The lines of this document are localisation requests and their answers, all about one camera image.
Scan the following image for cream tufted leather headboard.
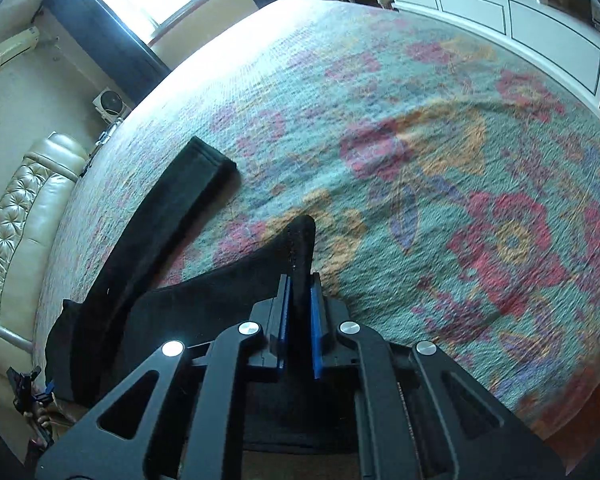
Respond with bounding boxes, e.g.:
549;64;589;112
0;132;87;353

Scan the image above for white wall air conditioner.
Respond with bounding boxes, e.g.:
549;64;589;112
0;26;40;71

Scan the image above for black pants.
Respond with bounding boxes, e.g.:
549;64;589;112
45;138;316;424

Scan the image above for white standing fan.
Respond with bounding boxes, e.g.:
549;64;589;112
92;88;131;124

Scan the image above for white tv cabinet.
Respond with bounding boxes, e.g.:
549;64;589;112
393;0;600;116

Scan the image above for floral bedspread bed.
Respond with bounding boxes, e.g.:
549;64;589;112
33;0;600;438

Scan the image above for dark blue left curtain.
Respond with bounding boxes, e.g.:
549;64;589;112
42;0;171;104

